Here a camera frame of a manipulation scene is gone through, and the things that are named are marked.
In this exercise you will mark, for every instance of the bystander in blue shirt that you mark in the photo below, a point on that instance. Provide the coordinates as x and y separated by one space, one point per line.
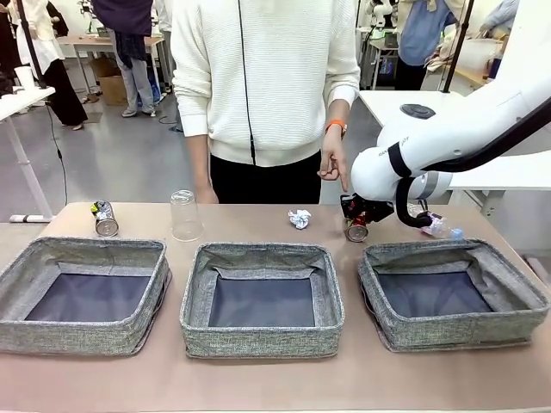
422 34

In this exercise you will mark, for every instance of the brown cardboard box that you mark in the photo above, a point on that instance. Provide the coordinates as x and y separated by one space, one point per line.
112 90

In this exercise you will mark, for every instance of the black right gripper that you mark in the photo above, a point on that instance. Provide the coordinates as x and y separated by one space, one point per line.
376 210

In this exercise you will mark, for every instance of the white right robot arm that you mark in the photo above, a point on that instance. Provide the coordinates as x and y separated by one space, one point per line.
379 172

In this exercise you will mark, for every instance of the person's right forearm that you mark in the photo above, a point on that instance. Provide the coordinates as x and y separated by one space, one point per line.
199 163

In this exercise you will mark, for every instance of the person's left hand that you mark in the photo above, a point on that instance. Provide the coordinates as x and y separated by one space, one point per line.
333 155

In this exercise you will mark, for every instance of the white paper cup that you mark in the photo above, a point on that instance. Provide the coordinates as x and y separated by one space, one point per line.
23 77

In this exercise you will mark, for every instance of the large white desk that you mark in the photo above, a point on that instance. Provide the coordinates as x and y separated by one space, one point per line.
387 103

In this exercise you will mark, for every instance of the crushed black drink can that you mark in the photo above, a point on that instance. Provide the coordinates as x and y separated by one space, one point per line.
106 223

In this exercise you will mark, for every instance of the black stand pole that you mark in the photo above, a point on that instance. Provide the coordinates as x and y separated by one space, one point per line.
456 51
31 43

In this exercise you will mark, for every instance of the bystander in cream jacket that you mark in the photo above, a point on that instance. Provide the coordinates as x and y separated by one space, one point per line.
64 99

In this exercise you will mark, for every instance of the white paper ball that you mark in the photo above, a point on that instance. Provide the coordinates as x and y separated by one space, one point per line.
300 220

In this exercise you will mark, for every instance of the plastic bottle with pink label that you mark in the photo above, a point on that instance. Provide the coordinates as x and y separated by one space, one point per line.
440 227

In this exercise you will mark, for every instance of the grey fabric basket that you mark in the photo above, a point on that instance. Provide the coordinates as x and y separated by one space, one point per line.
452 331
258 340
64 335

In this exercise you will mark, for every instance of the wooden top work table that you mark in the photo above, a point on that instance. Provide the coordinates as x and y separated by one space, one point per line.
86 43

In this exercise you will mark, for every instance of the bystander in light blue jacket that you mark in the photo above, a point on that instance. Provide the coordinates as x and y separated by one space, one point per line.
503 15

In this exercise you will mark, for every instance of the black trousers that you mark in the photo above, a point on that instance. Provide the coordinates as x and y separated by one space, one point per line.
267 185

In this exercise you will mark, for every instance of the person's left forearm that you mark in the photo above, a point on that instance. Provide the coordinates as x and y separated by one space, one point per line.
340 112

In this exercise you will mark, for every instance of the clear plastic cup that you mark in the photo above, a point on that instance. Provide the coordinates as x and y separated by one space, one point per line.
186 219

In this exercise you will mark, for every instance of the orange wrist watch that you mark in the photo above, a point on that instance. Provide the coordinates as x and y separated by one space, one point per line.
336 127

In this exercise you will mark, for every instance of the bystander in dark blue top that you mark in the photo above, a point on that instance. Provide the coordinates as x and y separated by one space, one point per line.
129 17

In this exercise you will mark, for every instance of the crushed red drink can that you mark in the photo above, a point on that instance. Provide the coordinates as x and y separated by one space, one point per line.
358 232

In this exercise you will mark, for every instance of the person's right hand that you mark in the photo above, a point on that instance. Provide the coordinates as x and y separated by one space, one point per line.
207 195

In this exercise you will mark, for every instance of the white knit zip sweater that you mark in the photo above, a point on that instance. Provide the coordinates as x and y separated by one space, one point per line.
280 86

